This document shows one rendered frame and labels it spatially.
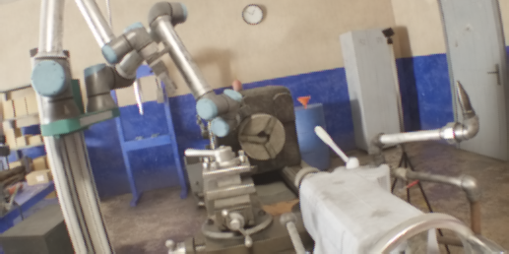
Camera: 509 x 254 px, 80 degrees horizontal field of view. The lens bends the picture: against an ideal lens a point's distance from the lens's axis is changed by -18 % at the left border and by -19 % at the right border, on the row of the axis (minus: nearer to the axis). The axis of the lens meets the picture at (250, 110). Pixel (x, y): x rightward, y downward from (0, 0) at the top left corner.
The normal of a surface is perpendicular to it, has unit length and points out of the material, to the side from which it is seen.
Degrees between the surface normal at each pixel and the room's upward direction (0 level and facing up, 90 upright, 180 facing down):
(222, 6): 90
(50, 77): 95
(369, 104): 90
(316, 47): 90
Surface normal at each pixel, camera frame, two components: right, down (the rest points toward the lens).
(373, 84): 0.11, 0.07
